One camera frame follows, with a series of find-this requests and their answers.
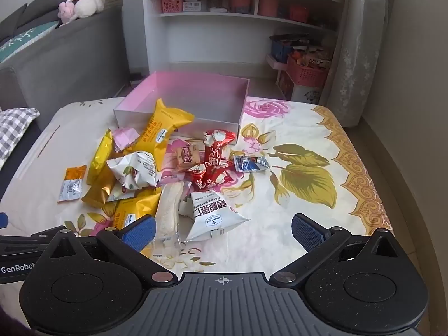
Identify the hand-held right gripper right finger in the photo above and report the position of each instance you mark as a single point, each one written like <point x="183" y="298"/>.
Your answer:
<point x="308" y="233"/>

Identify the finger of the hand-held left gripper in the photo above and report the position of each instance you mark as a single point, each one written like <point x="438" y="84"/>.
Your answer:
<point x="21" y="243"/>
<point x="2" y="220"/>

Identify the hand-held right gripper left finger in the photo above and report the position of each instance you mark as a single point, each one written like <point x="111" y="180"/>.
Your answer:
<point x="140" y="233"/>

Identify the clear long cracker packet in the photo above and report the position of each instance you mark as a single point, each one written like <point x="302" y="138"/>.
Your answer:
<point x="168" y="210"/>

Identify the white yellow snack packet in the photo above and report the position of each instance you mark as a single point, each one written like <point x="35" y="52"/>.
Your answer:
<point x="124" y="194"/>

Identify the gold snack bar packet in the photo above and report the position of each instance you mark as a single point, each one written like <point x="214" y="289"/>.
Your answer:
<point x="99" y="190"/>

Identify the white black-lettered nut packet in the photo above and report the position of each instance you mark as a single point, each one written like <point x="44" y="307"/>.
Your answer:
<point x="210" y="213"/>

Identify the orange white small packet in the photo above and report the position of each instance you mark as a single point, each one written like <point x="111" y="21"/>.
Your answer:
<point x="71" y="185"/>

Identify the red snack packet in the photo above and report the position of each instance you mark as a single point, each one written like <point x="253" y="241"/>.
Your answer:
<point x="210" y="178"/>
<point x="215" y="150"/>

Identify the small brown square packet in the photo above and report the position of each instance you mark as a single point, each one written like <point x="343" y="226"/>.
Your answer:
<point x="187" y="155"/>

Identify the blue white small packet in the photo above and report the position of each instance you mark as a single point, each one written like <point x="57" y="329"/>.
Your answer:
<point x="248" y="163"/>

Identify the pink cardboard box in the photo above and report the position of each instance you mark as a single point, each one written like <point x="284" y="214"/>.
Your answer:
<point x="182" y="87"/>

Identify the grey checked pillow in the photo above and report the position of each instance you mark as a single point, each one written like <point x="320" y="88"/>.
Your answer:
<point x="15" y="129"/>

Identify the pink cracker packet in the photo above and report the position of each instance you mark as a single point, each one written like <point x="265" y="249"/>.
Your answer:
<point x="124" y="138"/>

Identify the large pink basket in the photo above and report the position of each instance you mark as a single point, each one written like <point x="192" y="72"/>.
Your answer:
<point x="308" y="75"/>

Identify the teal cushion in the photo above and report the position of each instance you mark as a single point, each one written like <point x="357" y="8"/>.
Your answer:
<point x="24" y="40"/>

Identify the grey sofa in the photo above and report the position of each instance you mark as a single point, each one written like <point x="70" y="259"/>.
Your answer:
<point x="77" y="52"/>

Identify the blue storage box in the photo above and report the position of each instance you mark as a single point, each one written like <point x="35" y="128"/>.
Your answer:
<point x="280" y="50"/>

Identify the white lace curtain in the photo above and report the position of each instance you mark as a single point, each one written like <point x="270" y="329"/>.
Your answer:
<point x="360" y="42"/>

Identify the white bookshelf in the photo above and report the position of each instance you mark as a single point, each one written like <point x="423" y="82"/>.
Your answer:
<point x="210" y="42"/>

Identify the dark grey cushion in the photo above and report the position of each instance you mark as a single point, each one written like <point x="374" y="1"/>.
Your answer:
<point x="42" y="14"/>

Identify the small red basket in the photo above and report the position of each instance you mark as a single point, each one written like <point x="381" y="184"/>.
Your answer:
<point x="298" y="14"/>

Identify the pink white plush toy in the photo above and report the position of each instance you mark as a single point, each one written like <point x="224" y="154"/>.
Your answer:
<point x="82" y="7"/>

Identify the small pink basket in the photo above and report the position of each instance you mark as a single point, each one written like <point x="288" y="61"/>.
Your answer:
<point x="172" y="6"/>

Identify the white labelled box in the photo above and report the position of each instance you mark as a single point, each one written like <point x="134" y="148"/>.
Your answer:
<point x="192" y="6"/>

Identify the pink cup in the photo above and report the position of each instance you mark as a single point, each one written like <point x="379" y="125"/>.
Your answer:
<point x="268" y="3"/>

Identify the pink pen holder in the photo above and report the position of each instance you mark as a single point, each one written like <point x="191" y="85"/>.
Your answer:
<point x="241" y="3"/>

